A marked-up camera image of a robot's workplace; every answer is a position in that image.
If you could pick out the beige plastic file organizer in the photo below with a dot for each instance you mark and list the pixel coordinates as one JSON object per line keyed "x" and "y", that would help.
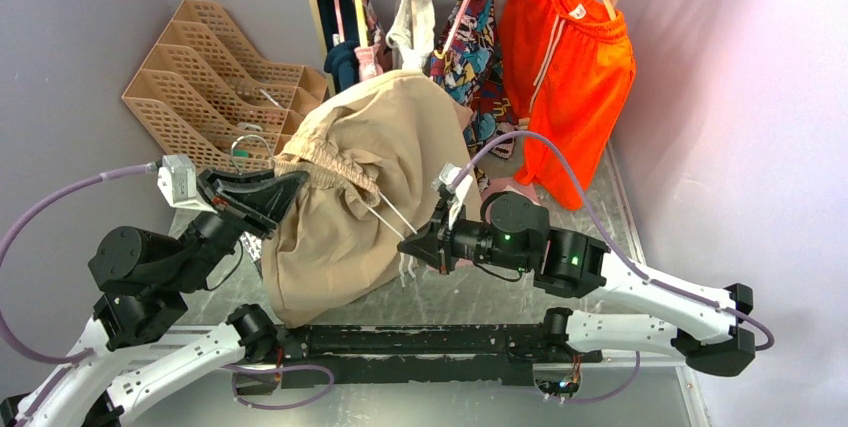
{"x": 203, "y": 84}

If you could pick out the orange shorts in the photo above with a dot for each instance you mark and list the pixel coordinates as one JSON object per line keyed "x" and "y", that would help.
{"x": 571, "y": 89}

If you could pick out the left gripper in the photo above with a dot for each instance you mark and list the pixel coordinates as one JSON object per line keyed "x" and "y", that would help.
{"x": 256, "y": 198}

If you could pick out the pack of coloured markers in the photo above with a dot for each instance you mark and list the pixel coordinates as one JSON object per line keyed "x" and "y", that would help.
{"x": 253, "y": 248}

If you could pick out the white shorts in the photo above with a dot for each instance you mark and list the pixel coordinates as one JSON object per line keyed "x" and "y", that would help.
{"x": 411, "y": 36}

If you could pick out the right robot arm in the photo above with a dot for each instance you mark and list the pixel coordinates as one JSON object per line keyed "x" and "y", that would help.
{"x": 667, "y": 316}

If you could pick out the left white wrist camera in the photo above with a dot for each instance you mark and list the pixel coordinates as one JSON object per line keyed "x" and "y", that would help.
{"x": 177, "y": 182}

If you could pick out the beige shorts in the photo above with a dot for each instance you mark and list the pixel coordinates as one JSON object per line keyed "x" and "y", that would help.
{"x": 372, "y": 153}

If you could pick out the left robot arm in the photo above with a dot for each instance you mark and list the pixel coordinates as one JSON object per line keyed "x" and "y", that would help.
{"x": 144, "y": 277}

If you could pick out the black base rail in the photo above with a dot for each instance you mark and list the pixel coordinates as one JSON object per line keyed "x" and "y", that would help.
{"x": 507, "y": 353}

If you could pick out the colourful cartoon print shorts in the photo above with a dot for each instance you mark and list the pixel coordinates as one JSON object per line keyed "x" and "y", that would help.
{"x": 472, "y": 74}

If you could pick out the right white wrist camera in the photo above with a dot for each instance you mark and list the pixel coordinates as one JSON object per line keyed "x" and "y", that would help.
{"x": 453, "y": 184}

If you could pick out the pink mat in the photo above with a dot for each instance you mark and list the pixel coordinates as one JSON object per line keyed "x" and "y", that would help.
{"x": 508, "y": 184}

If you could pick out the pink patterned shorts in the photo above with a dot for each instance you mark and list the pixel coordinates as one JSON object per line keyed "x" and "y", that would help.
{"x": 373, "y": 55}

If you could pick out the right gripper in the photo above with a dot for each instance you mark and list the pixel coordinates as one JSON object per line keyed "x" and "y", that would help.
{"x": 436, "y": 246}

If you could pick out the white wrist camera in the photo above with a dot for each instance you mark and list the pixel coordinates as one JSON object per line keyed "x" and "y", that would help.
{"x": 177, "y": 182}
{"x": 453, "y": 184}

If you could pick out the yellow hanger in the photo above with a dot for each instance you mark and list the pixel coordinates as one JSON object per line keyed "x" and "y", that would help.
{"x": 361, "y": 23}

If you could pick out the navy blue shorts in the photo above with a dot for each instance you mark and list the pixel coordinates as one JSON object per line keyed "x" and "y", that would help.
{"x": 338, "y": 24}

